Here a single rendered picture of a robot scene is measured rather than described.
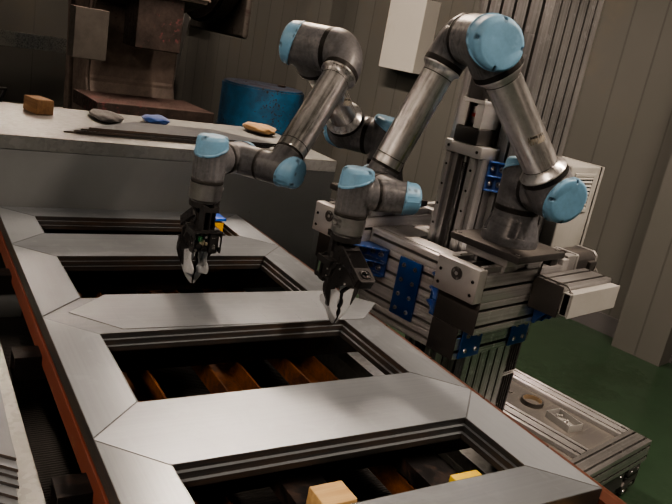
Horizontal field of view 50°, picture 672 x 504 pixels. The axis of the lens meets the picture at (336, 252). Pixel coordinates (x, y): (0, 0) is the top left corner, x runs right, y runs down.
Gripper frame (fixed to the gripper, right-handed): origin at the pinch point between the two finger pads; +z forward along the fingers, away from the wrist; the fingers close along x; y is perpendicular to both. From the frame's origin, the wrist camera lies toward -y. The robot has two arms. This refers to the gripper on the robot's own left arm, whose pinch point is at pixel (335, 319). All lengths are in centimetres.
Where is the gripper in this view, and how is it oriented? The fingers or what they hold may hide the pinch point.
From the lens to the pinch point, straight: 166.2
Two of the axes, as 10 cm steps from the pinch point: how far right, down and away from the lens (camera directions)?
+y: -5.0, -3.3, 8.0
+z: -1.7, 9.4, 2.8
